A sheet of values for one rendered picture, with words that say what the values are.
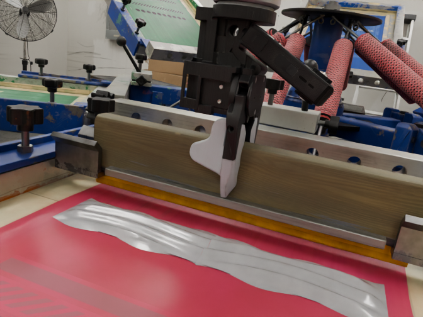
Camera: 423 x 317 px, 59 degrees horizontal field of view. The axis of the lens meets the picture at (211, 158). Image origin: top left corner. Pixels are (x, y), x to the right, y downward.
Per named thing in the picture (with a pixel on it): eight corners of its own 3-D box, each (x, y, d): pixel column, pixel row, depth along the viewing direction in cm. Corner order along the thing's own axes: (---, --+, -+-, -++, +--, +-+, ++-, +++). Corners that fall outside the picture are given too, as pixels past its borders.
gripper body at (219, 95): (202, 107, 50) (214, 10, 47) (265, 118, 47) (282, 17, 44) (177, 112, 43) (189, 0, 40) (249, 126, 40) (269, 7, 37)
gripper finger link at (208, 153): (188, 187, 47) (201, 114, 46) (233, 199, 45) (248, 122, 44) (178, 190, 44) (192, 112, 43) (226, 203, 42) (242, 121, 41)
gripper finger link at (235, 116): (228, 156, 45) (242, 83, 44) (242, 159, 44) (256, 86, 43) (215, 158, 41) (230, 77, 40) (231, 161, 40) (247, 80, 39)
